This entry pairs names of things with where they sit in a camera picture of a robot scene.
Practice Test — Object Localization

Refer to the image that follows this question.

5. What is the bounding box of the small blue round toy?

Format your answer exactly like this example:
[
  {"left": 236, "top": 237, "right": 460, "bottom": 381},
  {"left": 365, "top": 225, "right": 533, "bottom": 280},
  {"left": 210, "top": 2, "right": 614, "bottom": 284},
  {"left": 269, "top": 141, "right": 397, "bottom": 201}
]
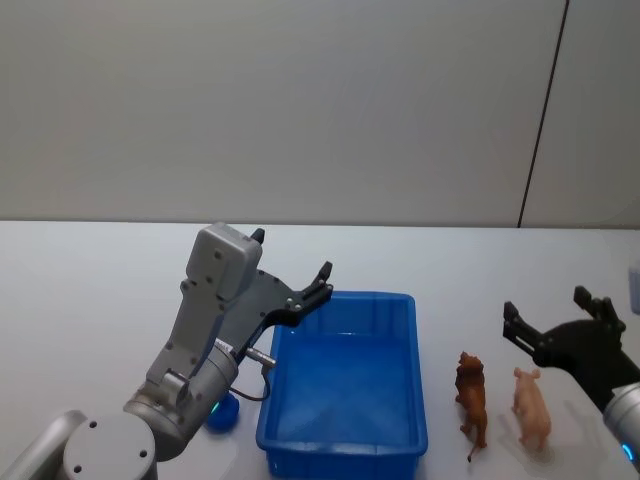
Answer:
[{"left": 207, "top": 392, "right": 242, "bottom": 434}]

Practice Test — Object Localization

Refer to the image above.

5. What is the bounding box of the thin dark wrist cable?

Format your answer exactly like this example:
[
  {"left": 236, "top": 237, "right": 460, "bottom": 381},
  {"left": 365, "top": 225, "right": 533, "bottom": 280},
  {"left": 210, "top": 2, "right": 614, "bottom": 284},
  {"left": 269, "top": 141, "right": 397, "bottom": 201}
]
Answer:
[{"left": 232, "top": 348, "right": 279, "bottom": 403}]

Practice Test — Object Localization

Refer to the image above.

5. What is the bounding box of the pink toy pig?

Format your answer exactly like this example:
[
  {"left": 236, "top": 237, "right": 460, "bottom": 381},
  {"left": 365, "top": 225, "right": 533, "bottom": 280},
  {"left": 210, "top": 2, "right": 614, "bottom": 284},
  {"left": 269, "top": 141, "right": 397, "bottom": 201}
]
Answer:
[{"left": 510, "top": 367, "right": 553, "bottom": 454}]

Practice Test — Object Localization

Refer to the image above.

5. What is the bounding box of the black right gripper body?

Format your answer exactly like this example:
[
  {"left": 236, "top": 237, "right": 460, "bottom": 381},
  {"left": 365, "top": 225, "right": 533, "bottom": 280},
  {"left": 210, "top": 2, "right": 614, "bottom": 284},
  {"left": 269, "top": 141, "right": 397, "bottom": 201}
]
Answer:
[{"left": 531, "top": 318, "right": 640, "bottom": 409}]

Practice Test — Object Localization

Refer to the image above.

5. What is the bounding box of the brown toy lion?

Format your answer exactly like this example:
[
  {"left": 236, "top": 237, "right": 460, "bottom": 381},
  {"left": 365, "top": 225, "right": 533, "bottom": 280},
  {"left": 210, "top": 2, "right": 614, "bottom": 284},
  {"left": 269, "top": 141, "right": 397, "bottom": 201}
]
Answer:
[{"left": 453, "top": 350, "right": 489, "bottom": 462}]

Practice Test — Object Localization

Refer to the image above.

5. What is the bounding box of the blue plastic bin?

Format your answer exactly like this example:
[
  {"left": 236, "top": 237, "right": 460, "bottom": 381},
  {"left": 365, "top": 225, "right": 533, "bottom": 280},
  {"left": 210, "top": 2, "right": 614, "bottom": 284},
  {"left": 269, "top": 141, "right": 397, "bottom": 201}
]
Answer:
[{"left": 255, "top": 290, "right": 430, "bottom": 476}]

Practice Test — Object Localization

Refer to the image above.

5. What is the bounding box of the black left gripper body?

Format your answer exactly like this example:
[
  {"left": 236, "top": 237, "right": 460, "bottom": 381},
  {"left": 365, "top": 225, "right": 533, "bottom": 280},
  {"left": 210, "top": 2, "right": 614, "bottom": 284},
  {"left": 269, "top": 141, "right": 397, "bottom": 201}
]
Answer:
[{"left": 218, "top": 268, "right": 302, "bottom": 354}]

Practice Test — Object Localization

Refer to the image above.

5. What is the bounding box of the pale plastic container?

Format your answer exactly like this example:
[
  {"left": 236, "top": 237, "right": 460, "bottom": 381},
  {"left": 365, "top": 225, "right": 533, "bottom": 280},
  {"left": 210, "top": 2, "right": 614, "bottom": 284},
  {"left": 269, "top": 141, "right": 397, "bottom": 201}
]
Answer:
[{"left": 627, "top": 257, "right": 640, "bottom": 316}]

